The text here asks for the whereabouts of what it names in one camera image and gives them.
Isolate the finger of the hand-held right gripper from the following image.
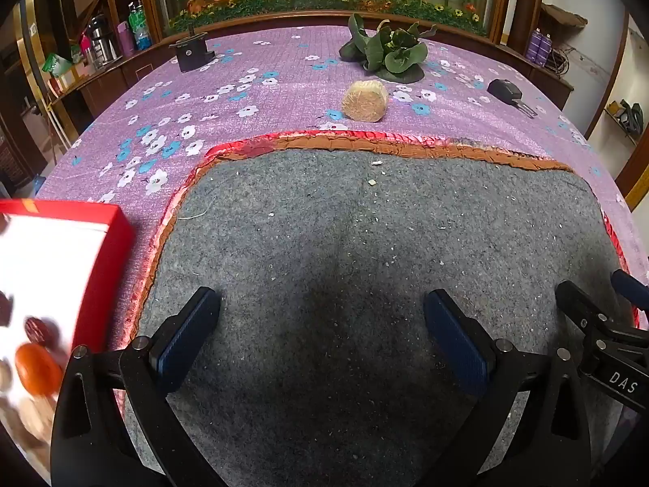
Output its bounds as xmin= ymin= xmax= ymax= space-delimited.
xmin=610 ymin=269 xmax=649 ymax=338
xmin=554 ymin=280 xmax=617 ymax=373

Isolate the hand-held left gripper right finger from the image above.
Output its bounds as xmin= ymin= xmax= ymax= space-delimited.
xmin=423 ymin=289 xmax=594 ymax=487

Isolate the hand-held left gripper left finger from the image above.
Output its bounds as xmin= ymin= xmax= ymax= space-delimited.
xmin=51 ymin=287 xmax=224 ymax=487

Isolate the red shallow box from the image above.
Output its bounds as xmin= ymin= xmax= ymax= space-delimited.
xmin=0 ymin=200 xmax=137 ymax=483

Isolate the grey felt mat red trim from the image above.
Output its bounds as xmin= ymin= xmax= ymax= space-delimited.
xmin=119 ymin=131 xmax=642 ymax=487

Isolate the orange round fruit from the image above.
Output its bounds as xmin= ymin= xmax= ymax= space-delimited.
xmin=14 ymin=342 xmax=64 ymax=397

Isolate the black folding key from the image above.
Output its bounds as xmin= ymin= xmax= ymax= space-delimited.
xmin=487 ymin=78 xmax=538 ymax=119

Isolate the straw-coloured puffed cake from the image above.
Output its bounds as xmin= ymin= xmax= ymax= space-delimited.
xmin=341 ymin=80 xmax=389 ymax=123

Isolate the purple floral tablecloth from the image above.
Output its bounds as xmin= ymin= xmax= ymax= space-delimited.
xmin=33 ymin=24 xmax=649 ymax=417

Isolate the small cardboard box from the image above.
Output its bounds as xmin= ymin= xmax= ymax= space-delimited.
xmin=48 ymin=63 xmax=95 ymax=95

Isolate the green leafy vegetable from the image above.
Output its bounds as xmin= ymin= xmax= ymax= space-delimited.
xmin=339 ymin=13 xmax=438 ymax=83

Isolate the green plastic bag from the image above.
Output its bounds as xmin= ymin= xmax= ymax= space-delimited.
xmin=41 ymin=52 xmax=74 ymax=76

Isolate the purple bottle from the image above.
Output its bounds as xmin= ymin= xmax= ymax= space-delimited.
xmin=116 ymin=20 xmax=135 ymax=58

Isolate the steel thermos jug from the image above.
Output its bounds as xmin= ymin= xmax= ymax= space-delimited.
xmin=88 ymin=14 xmax=122 ymax=62

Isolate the green plastic bottle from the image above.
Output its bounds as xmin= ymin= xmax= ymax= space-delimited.
xmin=127 ymin=2 xmax=153 ymax=52

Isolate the broom with pale handle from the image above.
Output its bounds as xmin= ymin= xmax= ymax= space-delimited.
xmin=45 ymin=99 xmax=72 ymax=155

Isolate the black mount block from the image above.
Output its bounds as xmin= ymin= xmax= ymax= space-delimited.
xmin=175 ymin=24 xmax=216 ymax=73

